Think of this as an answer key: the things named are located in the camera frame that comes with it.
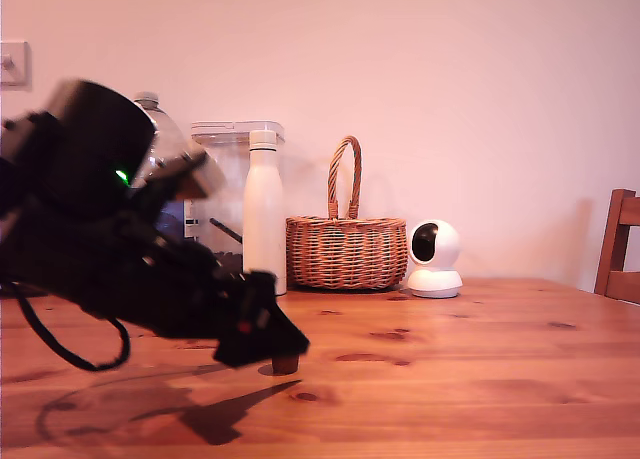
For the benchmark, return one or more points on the clear jar of coffee beans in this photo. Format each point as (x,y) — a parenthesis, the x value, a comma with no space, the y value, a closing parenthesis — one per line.
(225,131)

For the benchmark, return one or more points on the white wall switch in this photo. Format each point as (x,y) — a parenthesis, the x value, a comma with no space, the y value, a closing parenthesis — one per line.
(15,64)

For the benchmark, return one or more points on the dark scoop inside jar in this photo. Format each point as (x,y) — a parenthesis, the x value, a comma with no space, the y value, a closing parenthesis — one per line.
(227,230)

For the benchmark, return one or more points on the white insulated bottle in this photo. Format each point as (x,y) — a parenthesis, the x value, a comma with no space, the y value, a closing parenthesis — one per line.
(264,219)

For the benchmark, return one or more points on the small white round camera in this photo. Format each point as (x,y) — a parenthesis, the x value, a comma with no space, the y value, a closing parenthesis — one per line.
(440,279)

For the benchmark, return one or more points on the brown coffee capsule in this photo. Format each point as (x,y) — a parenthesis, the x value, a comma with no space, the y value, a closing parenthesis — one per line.
(286,366)

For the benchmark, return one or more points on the woven wicker basket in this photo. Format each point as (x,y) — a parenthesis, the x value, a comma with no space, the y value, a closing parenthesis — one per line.
(345,254)

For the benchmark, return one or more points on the large clear water bottle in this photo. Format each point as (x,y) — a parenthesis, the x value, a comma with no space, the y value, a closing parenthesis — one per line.
(167,134)

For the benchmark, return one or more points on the wooden chair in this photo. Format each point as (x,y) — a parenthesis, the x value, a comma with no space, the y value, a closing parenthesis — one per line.
(617,279)

